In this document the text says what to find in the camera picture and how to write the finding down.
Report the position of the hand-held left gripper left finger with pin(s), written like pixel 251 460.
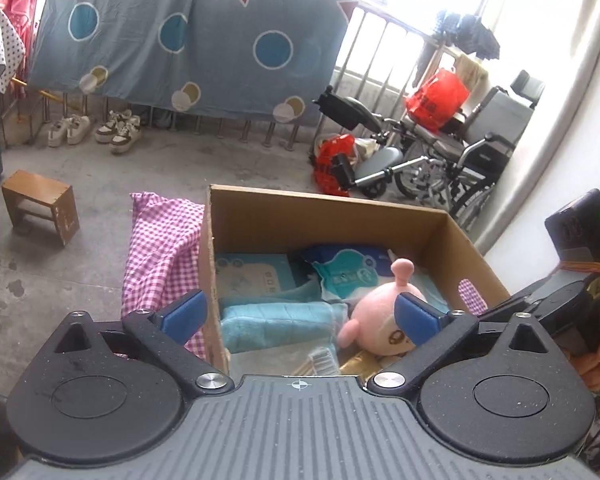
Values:
pixel 182 312

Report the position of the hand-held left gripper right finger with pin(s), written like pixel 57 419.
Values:
pixel 417 320

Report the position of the pink plush doll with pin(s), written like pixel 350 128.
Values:
pixel 375 305

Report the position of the blue white wet wipes pack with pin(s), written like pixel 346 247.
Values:
pixel 350 270

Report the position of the teal towel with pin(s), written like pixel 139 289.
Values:
pixel 280 325

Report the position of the large cardboard box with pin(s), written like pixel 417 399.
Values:
pixel 330 220

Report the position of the pink checkered tablecloth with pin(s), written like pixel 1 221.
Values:
pixel 160 250

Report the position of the black wheelchair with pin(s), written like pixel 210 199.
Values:
pixel 490 135

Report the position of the grey seat wheelchair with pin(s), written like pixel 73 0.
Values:
pixel 375 165

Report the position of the crumpled red plastic bag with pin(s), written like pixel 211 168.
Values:
pixel 332 160

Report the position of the small wooden stool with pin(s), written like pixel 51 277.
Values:
pixel 40 200

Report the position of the brown white sneaker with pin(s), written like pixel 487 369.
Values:
pixel 127 137
pixel 107 127

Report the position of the yellow towel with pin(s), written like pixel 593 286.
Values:
pixel 472 70

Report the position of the hanging red plastic bag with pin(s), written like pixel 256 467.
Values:
pixel 437 97

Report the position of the dark hanging clothes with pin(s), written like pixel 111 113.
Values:
pixel 467 32

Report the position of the metal balcony railing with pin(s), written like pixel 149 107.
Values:
pixel 375 50

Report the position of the blue printed bedsheet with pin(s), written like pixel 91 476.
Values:
pixel 180 35

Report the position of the pink hanging garment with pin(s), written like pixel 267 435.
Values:
pixel 17 0

